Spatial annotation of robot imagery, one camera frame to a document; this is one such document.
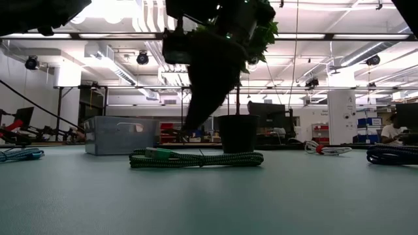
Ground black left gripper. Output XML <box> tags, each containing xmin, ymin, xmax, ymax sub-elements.
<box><xmin>165</xmin><ymin>0</ymin><xmax>259</xmax><ymax>131</ymax></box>

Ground green black braided USB-C cable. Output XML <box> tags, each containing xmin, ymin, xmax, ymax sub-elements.
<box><xmin>128</xmin><ymin>147</ymin><xmax>265</xmax><ymax>169</ymax></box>

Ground white USB-C cable red tie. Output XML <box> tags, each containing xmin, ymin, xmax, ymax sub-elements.
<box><xmin>304</xmin><ymin>140</ymin><xmax>353</xmax><ymax>156</ymax></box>

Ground light blue braided USB-C cable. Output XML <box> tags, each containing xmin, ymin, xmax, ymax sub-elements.
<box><xmin>0</xmin><ymin>147</ymin><xmax>46</xmax><ymax>163</ymax></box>

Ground green potted plant black pot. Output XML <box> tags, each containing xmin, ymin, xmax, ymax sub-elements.
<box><xmin>194</xmin><ymin>0</ymin><xmax>280</xmax><ymax>155</ymax></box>

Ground red storage bins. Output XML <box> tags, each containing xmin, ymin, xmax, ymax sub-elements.
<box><xmin>159</xmin><ymin>122</ymin><xmax>174</xmax><ymax>144</ymax></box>
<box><xmin>312</xmin><ymin>123</ymin><xmax>330</xmax><ymax>144</ymax></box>

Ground black computer monitor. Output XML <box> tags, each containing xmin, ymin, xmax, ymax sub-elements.
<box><xmin>395</xmin><ymin>102</ymin><xmax>418</xmax><ymax>130</ymax></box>
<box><xmin>14</xmin><ymin>106</ymin><xmax>35</xmax><ymax>128</ymax></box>
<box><xmin>247</xmin><ymin>101</ymin><xmax>287</xmax><ymax>129</ymax></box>

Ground clear plastic bin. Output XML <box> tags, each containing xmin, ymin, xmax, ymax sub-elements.
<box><xmin>83</xmin><ymin>116</ymin><xmax>160</xmax><ymax>156</ymax></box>

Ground white square pillar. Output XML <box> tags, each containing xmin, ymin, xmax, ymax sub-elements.
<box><xmin>327</xmin><ymin>89</ymin><xmax>357</xmax><ymax>146</ymax></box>

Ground blue storage bins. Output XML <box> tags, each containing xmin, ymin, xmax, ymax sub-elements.
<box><xmin>357</xmin><ymin>117</ymin><xmax>383</xmax><ymax>144</ymax></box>

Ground person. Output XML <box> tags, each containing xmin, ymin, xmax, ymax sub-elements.
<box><xmin>380</xmin><ymin>112</ymin><xmax>409</xmax><ymax>145</ymax></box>

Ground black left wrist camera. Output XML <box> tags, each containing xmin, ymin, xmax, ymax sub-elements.
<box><xmin>162</xmin><ymin>28</ymin><xmax>192</xmax><ymax>65</ymax></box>

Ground black metal frame stand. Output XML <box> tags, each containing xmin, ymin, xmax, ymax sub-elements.
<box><xmin>55</xmin><ymin>85</ymin><xmax>108</xmax><ymax>142</ymax></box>

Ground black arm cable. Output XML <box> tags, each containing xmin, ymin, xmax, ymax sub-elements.
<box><xmin>0</xmin><ymin>79</ymin><xmax>85</xmax><ymax>132</ymax></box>

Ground dark blue braided USB-C cable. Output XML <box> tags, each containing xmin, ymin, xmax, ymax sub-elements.
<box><xmin>366</xmin><ymin>144</ymin><xmax>418</xmax><ymax>166</ymax></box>

